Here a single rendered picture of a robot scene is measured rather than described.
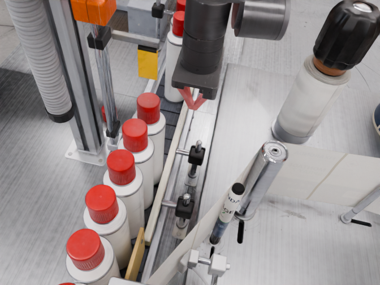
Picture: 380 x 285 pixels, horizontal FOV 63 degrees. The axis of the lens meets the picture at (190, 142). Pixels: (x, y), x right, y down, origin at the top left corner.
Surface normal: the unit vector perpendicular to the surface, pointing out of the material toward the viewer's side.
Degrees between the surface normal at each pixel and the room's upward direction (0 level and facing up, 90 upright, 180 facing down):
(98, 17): 90
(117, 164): 2
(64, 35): 90
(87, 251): 2
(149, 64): 90
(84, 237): 2
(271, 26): 82
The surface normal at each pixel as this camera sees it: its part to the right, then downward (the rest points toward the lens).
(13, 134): 0.10, -0.60
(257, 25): 0.00, 0.71
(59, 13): -0.19, 0.77
